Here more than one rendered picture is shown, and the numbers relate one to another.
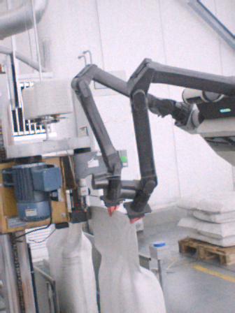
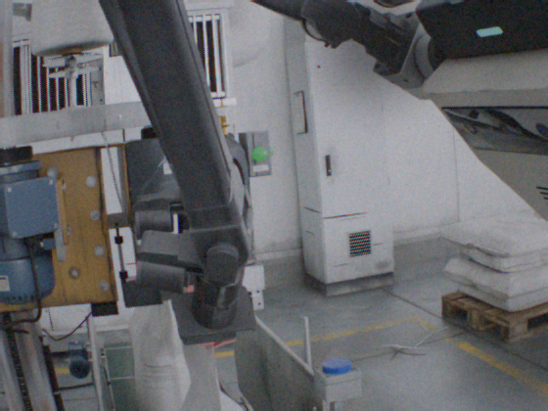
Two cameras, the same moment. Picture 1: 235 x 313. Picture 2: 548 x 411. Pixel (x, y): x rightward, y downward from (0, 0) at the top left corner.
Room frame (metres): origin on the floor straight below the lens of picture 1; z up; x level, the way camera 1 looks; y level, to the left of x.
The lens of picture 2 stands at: (1.09, -0.31, 1.37)
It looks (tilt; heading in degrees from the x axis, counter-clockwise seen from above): 7 degrees down; 10
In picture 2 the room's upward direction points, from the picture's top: 5 degrees counter-clockwise
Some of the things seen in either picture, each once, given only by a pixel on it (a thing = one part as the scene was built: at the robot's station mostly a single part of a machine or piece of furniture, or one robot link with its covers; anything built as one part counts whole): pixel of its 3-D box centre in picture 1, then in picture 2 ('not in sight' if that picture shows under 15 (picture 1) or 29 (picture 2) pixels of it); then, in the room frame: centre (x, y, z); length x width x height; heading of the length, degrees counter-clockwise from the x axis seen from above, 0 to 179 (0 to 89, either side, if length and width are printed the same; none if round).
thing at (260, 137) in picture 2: (119, 158); (254, 153); (2.53, -0.03, 1.28); 0.08 x 0.05 x 0.09; 25
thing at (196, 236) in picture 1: (219, 235); (505, 289); (5.20, -1.01, 0.20); 0.66 x 0.44 x 0.12; 25
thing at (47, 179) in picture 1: (47, 182); (26, 213); (2.10, 0.29, 1.25); 0.10 x 0.08 x 0.12; 140
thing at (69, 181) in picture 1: (61, 172); (113, 182); (2.47, 0.27, 1.26); 0.22 x 0.05 x 0.16; 25
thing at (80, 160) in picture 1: (87, 175); (179, 192); (2.57, 0.15, 1.21); 0.30 x 0.25 x 0.30; 25
